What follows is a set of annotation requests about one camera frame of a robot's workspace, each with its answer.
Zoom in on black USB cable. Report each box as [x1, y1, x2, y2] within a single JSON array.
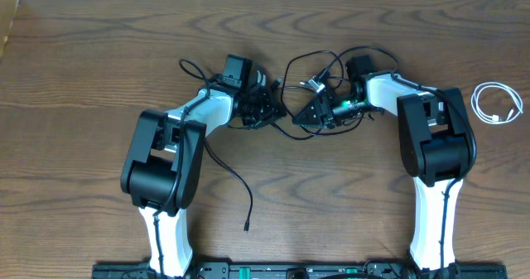
[[271, 50, 365, 137], [202, 121, 316, 233]]

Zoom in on white USB cable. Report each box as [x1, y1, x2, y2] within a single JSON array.
[[470, 81, 524, 126]]

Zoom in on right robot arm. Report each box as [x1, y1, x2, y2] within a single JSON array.
[[292, 55, 476, 277]]

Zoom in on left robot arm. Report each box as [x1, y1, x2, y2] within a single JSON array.
[[120, 54, 286, 278]]

